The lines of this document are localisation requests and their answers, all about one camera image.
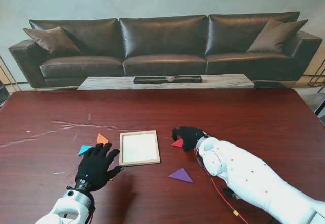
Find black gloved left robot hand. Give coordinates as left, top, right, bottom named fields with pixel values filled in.
left=75, top=142, right=125, bottom=192

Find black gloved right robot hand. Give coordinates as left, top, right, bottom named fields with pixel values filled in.
left=171, top=126, right=211, bottom=152

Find square wooden puzzle tray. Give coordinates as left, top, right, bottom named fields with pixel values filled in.
left=119, top=130, right=161, bottom=167

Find blue tangram triangle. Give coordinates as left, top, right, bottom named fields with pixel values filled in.
left=78, top=145, right=93, bottom=156

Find orange tangram parallelogram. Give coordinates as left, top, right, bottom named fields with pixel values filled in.
left=96, top=133, right=109, bottom=145

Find purple tangram triangle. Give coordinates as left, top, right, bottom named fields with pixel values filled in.
left=168, top=167, right=194, bottom=184

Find long black decorative tray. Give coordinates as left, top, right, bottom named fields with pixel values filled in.
left=133, top=76, right=203, bottom=85

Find grey marble coffee table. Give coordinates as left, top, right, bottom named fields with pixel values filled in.
left=77, top=74, right=255, bottom=91

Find dark brown leather sofa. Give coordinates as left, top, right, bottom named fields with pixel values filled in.
left=8, top=11, right=323, bottom=89

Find black chair edge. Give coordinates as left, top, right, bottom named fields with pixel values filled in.
left=0, top=81, right=11, bottom=108

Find brown throw pillow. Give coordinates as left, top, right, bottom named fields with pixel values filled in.
left=246, top=19, right=309, bottom=54
left=22, top=27, right=82, bottom=57

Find red and black left arm cables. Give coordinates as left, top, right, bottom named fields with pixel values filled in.
left=85, top=203, right=97, bottom=224

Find red and black arm cables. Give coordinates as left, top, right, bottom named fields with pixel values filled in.
left=85, top=203, right=97, bottom=224
left=194, top=150, right=251, bottom=224

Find red and black right arm cables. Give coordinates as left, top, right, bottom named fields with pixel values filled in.
left=194, top=150, right=251, bottom=224

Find thin metal side table frame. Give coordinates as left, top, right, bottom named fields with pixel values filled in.
left=0, top=56, right=22, bottom=92
left=302, top=56, right=325, bottom=94

